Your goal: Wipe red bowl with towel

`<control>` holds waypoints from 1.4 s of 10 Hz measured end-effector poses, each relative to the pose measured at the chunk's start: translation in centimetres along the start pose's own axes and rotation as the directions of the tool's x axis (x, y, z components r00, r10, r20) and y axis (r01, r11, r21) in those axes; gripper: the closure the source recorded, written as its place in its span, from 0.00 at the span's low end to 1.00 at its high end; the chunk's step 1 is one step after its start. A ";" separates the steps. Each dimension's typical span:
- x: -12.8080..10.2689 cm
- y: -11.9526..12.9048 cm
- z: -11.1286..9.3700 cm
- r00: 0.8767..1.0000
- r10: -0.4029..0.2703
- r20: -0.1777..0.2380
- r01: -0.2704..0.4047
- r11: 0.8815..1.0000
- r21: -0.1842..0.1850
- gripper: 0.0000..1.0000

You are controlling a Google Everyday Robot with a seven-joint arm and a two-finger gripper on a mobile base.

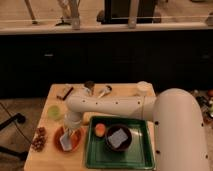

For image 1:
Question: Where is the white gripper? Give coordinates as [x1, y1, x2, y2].
[64, 112, 83, 134]

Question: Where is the blue grey towel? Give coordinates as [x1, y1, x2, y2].
[60, 132, 72, 151]

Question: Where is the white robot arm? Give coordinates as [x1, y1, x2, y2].
[65, 88, 210, 171]

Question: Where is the red bowl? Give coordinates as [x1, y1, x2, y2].
[53, 127, 84, 153]

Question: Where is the dark brown bowl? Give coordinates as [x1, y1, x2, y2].
[105, 124, 132, 152]

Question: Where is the green cup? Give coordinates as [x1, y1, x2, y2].
[47, 105, 61, 121]

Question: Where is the orange fruit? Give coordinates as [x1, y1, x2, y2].
[95, 123, 106, 137]

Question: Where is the dark silver scoop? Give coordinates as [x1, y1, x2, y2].
[83, 81, 95, 96]

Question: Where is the brown grape bunch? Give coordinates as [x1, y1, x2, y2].
[31, 127, 46, 152]

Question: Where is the blue sponge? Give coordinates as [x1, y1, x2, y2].
[108, 129, 128, 148]

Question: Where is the black chair base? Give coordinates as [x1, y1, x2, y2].
[0, 101, 31, 161]

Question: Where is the green plastic tray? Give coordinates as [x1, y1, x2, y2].
[85, 116, 155, 170]

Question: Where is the white cup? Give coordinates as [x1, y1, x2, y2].
[136, 81, 152, 96]

